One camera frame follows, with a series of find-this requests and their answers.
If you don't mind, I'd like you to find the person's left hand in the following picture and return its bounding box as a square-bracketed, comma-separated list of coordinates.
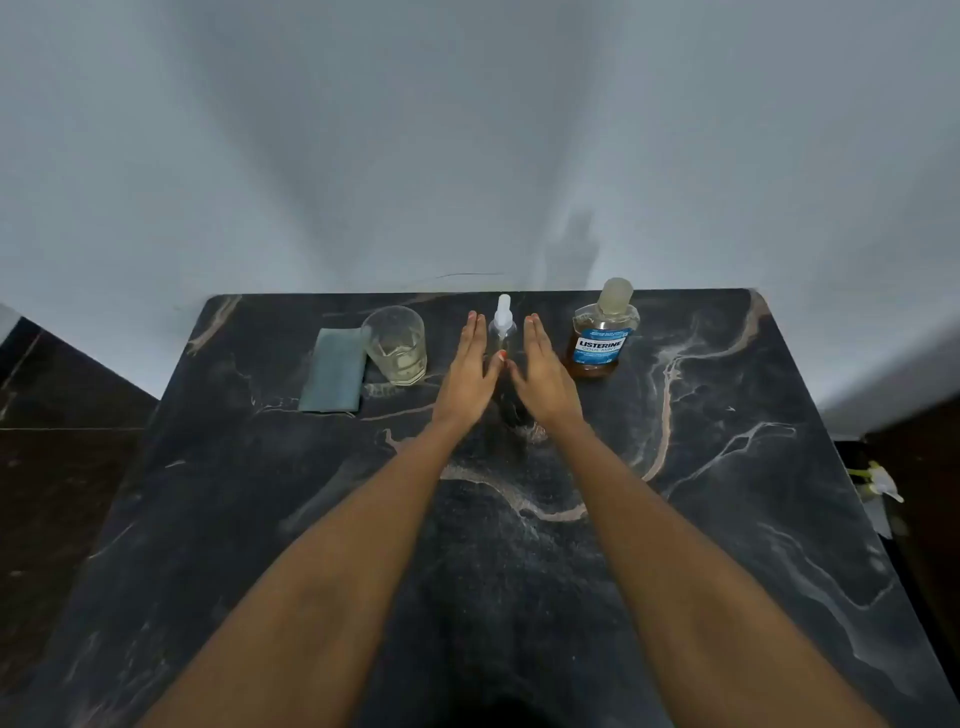
[431, 310, 508, 438]

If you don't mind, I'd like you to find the person's right hand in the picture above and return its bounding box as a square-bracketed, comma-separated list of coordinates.
[506, 313, 587, 435]

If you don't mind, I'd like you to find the small clear pump bottle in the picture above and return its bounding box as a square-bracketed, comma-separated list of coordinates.
[487, 323, 519, 378]

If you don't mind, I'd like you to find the mouthwash bottle with blue label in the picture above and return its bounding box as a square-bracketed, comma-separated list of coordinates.
[563, 302, 642, 382]

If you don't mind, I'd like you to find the translucent mouthwash bottle cap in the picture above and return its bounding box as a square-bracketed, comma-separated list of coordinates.
[597, 277, 636, 316]

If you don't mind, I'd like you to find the person's left forearm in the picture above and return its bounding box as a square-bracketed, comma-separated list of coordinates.
[138, 419, 463, 728]

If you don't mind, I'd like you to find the person's right forearm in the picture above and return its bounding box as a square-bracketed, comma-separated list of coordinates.
[553, 418, 894, 728]

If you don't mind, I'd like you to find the trigger spray bottle, yellow nozzle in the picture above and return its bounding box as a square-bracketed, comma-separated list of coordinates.
[845, 461, 906, 541]

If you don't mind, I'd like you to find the clear drinking glass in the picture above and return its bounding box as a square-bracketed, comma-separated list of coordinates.
[360, 305, 429, 388]

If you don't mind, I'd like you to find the grey-blue folded cloth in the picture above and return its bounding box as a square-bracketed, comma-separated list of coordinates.
[298, 327, 370, 415]

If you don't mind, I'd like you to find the black marble table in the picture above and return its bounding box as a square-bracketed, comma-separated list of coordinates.
[14, 288, 960, 728]

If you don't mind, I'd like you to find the dark wooden cabinet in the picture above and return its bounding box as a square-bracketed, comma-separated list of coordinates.
[862, 393, 960, 669]

